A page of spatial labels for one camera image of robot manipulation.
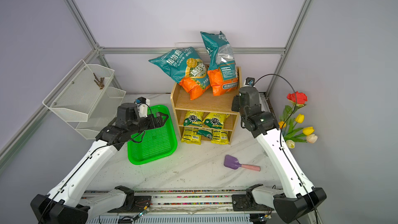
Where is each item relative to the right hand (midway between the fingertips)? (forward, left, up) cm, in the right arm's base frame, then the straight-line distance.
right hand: (241, 100), depth 72 cm
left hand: (-4, +39, -7) cm, 40 cm away
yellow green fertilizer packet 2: (-1, +12, -14) cm, 19 cm away
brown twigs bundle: (+17, +75, -2) cm, 77 cm away
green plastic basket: (-5, +48, -33) cm, 59 cm away
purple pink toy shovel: (-17, +2, -34) cm, 38 cm away
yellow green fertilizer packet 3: (-2, +27, -29) cm, 40 cm away
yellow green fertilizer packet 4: (-2, +9, -30) cm, 31 cm away
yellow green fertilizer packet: (0, +24, -14) cm, 28 cm away
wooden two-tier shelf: (+1, +29, -2) cm, 29 cm away
